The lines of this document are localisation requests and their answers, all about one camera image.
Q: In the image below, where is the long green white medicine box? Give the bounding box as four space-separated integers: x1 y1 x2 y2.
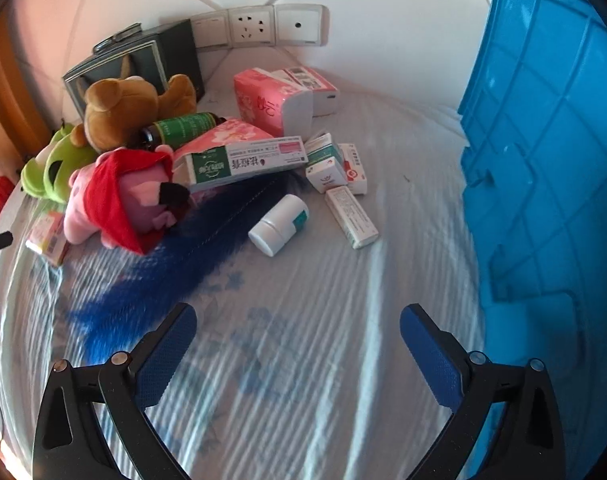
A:
172 136 308 193

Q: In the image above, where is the white barcode medicine box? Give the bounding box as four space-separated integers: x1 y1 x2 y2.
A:
324 186 379 249

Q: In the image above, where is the pink tissue pack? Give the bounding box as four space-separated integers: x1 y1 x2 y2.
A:
174 118 273 162
233 68 313 141

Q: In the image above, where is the small colourful tissue pack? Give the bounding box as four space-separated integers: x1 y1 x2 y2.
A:
25 211 69 268

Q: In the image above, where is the green frog plush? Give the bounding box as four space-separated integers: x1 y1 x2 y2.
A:
20 124 98 204

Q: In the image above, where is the dark blue fur tail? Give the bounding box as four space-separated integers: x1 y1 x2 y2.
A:
74 170 307 364

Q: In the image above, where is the pink pig plush red dress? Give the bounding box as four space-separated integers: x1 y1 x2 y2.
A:
64 144 193 256

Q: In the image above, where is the brown bear plush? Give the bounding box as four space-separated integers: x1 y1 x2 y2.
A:
70 74 197 153

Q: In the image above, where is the dark glass bottle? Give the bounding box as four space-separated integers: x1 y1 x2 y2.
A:
129 112 226 151

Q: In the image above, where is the white pill bottle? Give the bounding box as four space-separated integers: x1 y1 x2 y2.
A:
248 194 309 257

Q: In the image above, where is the black coffee cup gift box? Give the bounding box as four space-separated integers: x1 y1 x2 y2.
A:
63 20 205 117

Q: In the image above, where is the blue plastic storage crate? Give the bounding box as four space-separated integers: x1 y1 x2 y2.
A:
459 0 607 479

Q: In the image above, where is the white small carton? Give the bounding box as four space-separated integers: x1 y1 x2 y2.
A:
305 156 348 194

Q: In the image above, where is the white red small box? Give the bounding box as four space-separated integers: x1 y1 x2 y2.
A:
338 143 367 195

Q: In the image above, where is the green white small box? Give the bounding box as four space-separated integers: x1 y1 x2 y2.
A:
303 132 343 166

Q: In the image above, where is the white power bank box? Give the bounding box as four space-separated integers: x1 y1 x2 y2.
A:
272 66 340 117

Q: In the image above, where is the white wall socket panel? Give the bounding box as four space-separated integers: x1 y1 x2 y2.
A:
190 3 329 51

